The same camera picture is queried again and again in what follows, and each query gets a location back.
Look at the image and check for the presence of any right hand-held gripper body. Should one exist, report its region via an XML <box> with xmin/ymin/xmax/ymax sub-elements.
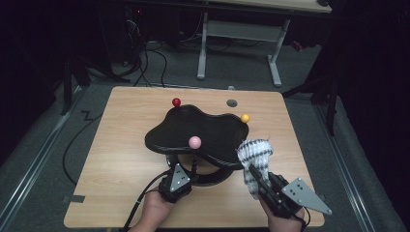
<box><xmin>257</xmin><ymin>172</ymin><xmax>333</xmax><ymax>220</ymax></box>

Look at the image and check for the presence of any white striped cloth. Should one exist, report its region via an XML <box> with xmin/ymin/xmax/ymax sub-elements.
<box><xmin>236</xmin><ymin>138</ymin><xmax>275</xmax><ymax>201</ymax></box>

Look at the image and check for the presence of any person's right hand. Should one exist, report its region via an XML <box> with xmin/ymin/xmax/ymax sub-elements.
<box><xmin>260</xmin><ymin>197</ymin><xmax>307</xmax><ymax>232</ymax></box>

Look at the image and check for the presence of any black computer tower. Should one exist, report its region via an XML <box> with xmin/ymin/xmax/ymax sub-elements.
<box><xmin>124</xmin><ymin>4</ymin><xmax>148</xmax><ymax>66</ymax></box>

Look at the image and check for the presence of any black metal stand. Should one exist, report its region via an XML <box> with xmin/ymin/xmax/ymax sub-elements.
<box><xmin>281</xmin><ymin>73</ymin><xmax>339</xmax><ymax>136</ymax></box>
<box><xmin>61</xmin><ymin>54</ymin><xmax>130</xmax><ymax>115</ymax></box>

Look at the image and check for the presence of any right hand-held gripper cable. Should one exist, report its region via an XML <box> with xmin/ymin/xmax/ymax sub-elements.
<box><xmin>294</xmin><ymin>206</ymin><xmax>312</xmax><ymax>232</ymax></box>

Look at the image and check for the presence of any person's left hand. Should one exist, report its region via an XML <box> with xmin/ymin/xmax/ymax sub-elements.
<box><xmin>138</xmin><ymin>189</ymin><xmax>177</xmax><ymax>230</ymax></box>

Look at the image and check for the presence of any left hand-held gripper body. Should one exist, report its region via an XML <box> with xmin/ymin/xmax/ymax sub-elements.
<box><xmin>158</xmin><ymin>162</ymin><xmax>194</xmax><ymax>205</ymax></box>

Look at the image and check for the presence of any hand-held gripper cable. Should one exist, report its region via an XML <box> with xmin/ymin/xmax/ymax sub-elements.
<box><xmin>121</xmin><ymin>169</ymin><xmax>172</xmax><ymax>232</ymax></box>
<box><xmin>294</xmin><ymin>206</ymin><xmax>312</xmax><ymax>232</ymax></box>

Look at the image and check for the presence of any metal floor rail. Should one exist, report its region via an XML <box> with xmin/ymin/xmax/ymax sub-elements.
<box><xmin>0</xmin><ymin>86</ymin><xmax>85</xmax><ymax>226</ymax></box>
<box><xmin>313</xmin><ymin>104</ymin><xmax>375</xmax><ymax>232</ymax></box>

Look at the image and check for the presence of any bundle of black cables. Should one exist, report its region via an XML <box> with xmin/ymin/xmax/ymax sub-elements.
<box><xmin>122</xmin><ymin>38</ymin><xmax>168</xmax><ymax>88</ymax></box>

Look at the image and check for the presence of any left hand-held gripper cable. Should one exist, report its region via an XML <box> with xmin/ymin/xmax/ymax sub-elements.
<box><xmin>121</xmin><ymin>169</ymin><xmax>172</xmax><ymax>232</ymax></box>

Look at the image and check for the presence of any black wavy tray with stand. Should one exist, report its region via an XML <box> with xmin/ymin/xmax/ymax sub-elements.
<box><xmin>144</xmin><ymin>97</ymin><xmax>251</xmax><ymax>188</ymax></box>

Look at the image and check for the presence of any long black floor cable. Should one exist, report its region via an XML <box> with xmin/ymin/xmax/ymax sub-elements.
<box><xmin>62</xmin><ymin>110</ymin><xmax>103</xmax><ymax>187</ymax></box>

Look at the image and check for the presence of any desk with white metal frame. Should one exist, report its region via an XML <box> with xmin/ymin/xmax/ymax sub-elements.
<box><xmin>196</xmin><ymin>0</ymin><xmax>333</xmax><ymax>88</ymax></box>

